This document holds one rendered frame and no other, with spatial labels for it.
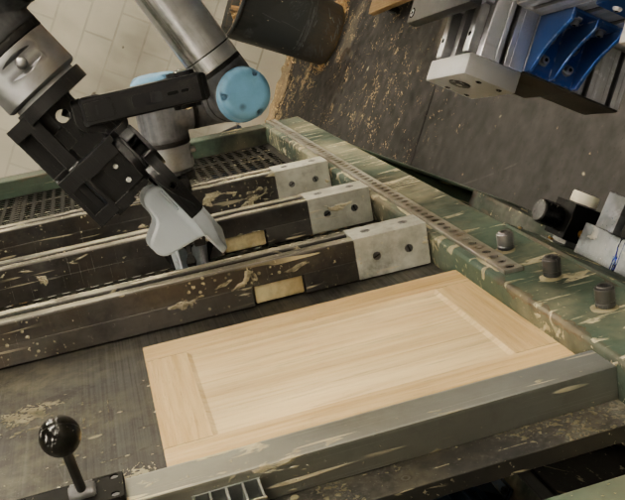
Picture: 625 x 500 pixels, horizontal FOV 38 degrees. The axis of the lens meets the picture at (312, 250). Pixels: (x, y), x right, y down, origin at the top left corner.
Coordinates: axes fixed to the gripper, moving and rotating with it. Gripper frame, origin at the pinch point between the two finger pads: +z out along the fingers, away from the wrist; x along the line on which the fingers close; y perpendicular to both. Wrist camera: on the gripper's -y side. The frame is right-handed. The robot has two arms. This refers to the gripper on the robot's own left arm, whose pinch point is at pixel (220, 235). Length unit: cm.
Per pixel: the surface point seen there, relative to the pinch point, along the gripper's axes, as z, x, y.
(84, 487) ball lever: 8.9, -3.5, 26.2
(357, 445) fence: 25.6, -0.4, 5.0
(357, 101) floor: 83, -380, -129
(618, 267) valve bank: 49, -25, -39
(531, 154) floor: 96, -188, -107
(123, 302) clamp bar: 9, -55, 14
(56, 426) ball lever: 1.1, 2.9, 22.3
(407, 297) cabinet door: 34, -37, -16
